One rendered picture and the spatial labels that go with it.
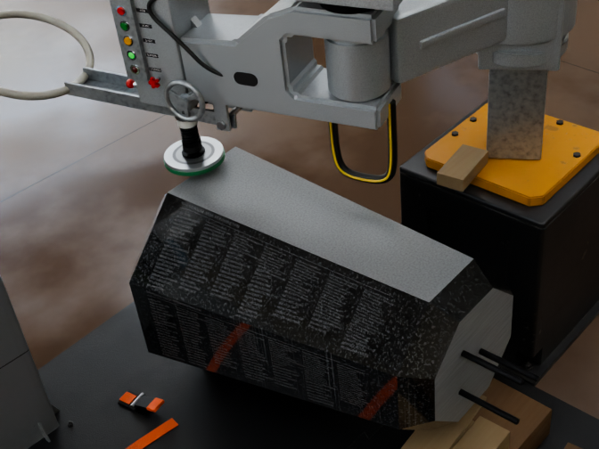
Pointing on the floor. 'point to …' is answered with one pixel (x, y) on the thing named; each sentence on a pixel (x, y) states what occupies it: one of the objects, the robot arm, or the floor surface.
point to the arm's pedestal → (20, 387)
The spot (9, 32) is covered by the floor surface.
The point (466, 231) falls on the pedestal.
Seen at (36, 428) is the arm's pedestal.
